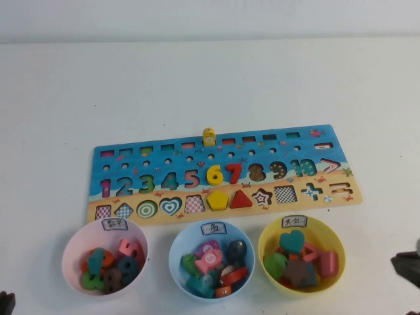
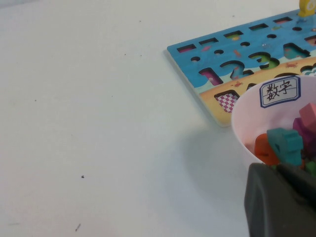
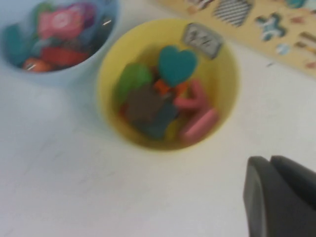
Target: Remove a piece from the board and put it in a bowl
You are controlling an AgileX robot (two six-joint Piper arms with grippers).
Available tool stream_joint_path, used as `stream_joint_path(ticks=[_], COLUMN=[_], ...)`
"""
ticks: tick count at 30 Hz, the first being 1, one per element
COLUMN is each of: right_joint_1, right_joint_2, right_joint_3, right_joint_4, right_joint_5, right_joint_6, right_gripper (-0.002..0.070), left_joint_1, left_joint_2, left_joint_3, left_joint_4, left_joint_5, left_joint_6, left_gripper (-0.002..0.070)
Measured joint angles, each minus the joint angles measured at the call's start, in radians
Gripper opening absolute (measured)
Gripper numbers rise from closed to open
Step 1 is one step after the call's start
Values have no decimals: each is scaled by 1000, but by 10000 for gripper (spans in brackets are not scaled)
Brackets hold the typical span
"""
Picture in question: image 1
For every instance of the blue wooden number puzzle board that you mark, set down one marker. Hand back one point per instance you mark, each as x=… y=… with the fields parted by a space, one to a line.
x=177 y=160

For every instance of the dark blue number nine piece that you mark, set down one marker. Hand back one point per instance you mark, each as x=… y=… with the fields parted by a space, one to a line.
x=131 y=274

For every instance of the pink greater-than sign piece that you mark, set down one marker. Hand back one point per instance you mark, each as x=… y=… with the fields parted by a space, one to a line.
x=308 y=246

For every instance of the yellow pentagon piece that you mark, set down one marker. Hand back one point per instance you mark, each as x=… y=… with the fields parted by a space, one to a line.
x=216 y=201

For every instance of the yellow number six piece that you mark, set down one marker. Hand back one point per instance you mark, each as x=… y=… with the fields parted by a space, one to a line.
x=210 y=172

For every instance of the purple wooden fish piece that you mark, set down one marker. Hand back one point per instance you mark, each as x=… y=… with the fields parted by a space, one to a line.
x=210 y=244

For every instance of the teal number piece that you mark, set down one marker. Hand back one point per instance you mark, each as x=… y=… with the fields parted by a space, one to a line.
x=96 y=262

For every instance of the brown number eight piece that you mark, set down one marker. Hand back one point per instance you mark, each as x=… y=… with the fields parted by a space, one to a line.
x=113 y=285

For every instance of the brown wooden fish piece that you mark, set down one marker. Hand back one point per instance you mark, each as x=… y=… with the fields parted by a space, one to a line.
x=226 y=270

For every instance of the orange shape piece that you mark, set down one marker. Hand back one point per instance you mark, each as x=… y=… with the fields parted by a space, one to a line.
x=285 y=283

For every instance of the yellow plastic bowl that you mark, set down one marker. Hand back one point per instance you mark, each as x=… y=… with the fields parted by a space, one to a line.
x=272 y=239

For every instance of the red number seven piece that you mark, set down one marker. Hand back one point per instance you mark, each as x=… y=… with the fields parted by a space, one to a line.
x=234 y=174

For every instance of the green wooden fish piece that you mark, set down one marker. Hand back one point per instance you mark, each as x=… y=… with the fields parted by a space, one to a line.
x=188 y=264

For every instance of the orange number piece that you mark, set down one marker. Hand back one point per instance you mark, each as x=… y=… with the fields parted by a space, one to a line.
x=110 y=259

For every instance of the blue plastic bowl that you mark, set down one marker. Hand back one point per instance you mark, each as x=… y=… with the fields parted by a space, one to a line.
x=177 y=256

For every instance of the brown star piece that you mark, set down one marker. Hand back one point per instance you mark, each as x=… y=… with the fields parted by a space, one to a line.
x=297 y=272

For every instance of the blue shape piece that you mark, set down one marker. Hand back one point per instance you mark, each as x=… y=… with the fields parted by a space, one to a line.
x=312 y=277

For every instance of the paper label on blue bowl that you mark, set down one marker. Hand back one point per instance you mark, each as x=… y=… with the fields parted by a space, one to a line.
x=213 y=229

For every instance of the pink number five piece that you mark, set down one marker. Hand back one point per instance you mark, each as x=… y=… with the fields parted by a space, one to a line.
x=126 y=247

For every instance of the paper label on pink bowl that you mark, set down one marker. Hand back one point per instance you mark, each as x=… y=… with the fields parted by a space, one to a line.
x=115 y=224

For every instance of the orange wooden fish piece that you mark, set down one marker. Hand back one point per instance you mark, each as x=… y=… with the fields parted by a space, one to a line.
x=224 y=291

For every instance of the green circle piece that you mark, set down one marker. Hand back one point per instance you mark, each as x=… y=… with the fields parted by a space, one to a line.
x=275 y=265

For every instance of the green number three piece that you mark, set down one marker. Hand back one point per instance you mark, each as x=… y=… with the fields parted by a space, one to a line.
x=88 y=282

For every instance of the paper label on yellow bowl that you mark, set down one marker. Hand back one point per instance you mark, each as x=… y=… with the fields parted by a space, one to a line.
x=294 y=222

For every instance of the pink wooden fish piece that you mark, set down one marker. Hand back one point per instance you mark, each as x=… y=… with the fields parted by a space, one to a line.
x=208 y=260

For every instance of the pink rectangle piece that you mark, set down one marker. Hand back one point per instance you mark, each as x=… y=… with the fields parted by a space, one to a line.
x=329 y=264

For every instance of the red triangle piece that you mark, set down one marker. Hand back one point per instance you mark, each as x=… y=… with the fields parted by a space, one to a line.
x=241 y=201

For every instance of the teal heart piece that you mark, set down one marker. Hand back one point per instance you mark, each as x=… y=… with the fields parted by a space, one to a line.
x=292 y=243

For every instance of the red wooden fish piece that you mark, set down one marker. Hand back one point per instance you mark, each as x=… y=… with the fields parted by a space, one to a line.
x=234 y=277

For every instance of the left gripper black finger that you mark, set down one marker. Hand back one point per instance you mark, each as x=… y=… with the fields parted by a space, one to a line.
x=2 y=303
x=10 y=303

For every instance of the yellow wooden fish piece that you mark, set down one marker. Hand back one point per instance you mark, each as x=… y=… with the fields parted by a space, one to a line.
x=209 y=138

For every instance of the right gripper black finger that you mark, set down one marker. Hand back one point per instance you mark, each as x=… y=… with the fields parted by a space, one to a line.
x=408 y=267

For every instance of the teal wooden fish piece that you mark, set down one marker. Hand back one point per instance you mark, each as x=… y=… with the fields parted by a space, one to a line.
x=200 y=285

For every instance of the pink plastic bowl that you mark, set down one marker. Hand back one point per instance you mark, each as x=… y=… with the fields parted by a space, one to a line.
x=75 y=262

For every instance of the black wooden fish piece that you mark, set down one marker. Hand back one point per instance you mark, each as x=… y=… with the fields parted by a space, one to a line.
x=237 y=252

